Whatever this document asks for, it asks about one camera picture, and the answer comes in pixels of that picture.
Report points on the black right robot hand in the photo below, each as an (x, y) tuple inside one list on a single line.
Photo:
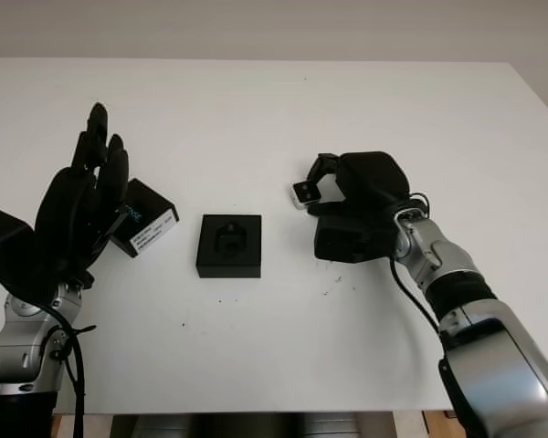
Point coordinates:
[(374, 182)]

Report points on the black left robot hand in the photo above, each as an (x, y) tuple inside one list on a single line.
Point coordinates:
[(68, 214)]

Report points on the small silver action camera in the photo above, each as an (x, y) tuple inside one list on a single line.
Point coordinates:
[(305, 194)]

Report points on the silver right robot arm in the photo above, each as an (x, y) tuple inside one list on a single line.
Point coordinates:
[(493, 347)]

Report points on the black box lid white label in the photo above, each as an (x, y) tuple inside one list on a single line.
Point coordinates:
[(150, 205)]

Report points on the dark grey robot torso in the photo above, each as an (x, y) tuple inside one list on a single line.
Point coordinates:
[(256, 426)]

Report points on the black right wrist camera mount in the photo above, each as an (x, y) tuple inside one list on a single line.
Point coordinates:
[(342, 239)]

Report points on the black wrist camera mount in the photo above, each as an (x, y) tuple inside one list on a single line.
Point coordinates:
[(342, 239), (4, 246)]

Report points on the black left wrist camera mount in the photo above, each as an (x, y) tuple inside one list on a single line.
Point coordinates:
[(4, 246)]

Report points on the black camera box base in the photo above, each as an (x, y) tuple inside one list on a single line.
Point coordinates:
[(210, 269)]

